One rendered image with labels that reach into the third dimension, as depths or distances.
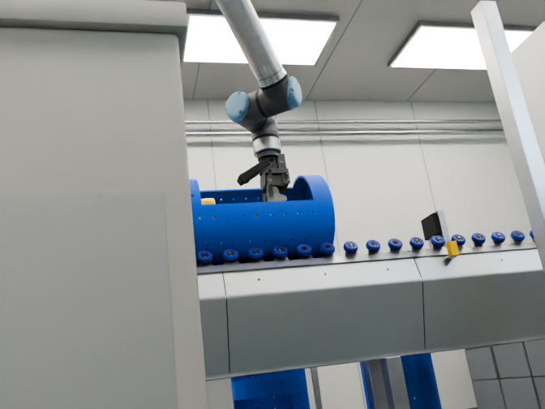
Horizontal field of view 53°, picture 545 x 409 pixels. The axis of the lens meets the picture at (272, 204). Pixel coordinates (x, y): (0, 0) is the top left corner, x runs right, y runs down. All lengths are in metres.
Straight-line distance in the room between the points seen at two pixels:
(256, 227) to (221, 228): 0.10
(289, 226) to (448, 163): 4.76
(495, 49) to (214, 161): 3.82
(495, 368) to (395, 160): 2.34
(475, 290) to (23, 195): 1.44
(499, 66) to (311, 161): 3.88
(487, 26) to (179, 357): 1.59
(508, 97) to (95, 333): 1.50
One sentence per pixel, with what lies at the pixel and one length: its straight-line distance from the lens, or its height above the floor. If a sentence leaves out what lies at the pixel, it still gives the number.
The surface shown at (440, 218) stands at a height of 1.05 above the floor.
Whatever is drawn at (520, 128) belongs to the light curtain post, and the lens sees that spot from 1.82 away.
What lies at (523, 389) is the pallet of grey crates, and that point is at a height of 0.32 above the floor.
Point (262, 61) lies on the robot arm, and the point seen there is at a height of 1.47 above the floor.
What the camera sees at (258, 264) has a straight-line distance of 1.59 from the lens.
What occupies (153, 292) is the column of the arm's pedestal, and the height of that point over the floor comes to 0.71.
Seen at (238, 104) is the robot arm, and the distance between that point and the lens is 1.69.
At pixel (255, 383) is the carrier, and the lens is 2.05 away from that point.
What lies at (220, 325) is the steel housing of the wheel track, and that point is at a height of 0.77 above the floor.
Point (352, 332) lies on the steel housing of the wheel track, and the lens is 1.65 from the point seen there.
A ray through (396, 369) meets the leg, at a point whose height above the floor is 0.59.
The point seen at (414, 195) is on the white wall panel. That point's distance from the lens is 5.92.
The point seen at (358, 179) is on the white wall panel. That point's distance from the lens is 5.71.
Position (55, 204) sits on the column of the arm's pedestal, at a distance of 0.67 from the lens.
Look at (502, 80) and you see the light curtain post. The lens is 1.88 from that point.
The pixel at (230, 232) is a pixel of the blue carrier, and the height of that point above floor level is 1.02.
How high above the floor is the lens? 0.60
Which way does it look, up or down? 18 degrees up
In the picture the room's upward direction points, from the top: 7 degrees counter-clockwise
